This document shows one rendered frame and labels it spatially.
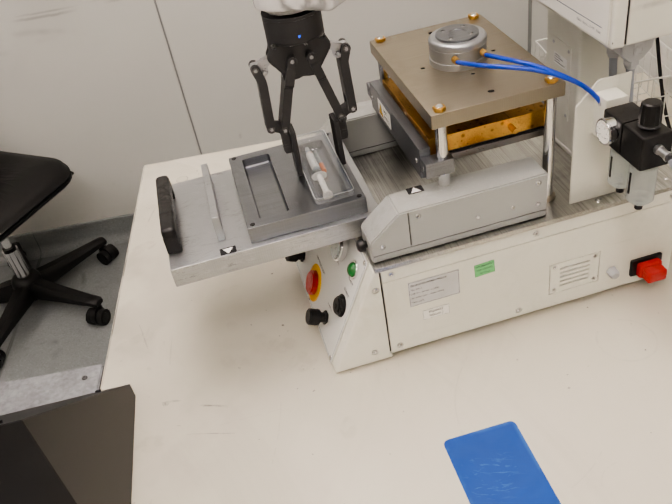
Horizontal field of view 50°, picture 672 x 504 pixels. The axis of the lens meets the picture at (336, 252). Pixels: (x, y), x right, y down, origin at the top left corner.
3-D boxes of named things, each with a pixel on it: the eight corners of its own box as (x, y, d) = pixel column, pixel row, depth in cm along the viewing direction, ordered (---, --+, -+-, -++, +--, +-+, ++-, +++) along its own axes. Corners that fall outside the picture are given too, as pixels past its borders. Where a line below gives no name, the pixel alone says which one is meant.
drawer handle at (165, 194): (175, 195, 110) (167, 173, 107) (182, 251, 98) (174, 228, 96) (162, 198, 110) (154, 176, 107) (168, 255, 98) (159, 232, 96)
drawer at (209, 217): (345, 160, 118) (338, 117, 113) (385, 234, 101) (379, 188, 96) (168, 206, 115) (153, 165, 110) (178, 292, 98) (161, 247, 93)
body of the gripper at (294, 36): (315, -11, 93) (327, 56, 99) (252, 4, 92) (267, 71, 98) (329, 7, 87) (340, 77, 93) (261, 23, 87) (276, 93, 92)
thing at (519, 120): (486, 76, 115) (485, 18, 109) (553, 139, 97) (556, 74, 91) (383, 103, 113) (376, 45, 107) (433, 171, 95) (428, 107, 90)
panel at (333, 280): (292, 249, 131) (319, 158, 121) (332, 364, 107) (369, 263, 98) (281, 248, 130) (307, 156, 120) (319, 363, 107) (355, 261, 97)
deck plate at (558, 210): (565, 87, 128) (565, 82, 127) (688, 185, 101) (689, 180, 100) (316, 152, 123) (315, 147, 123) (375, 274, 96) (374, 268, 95)
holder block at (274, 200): (333, 145, 115) (330, 131, 113) (368, 212, 99) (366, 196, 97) (232, 171, 113) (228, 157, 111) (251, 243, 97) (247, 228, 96)
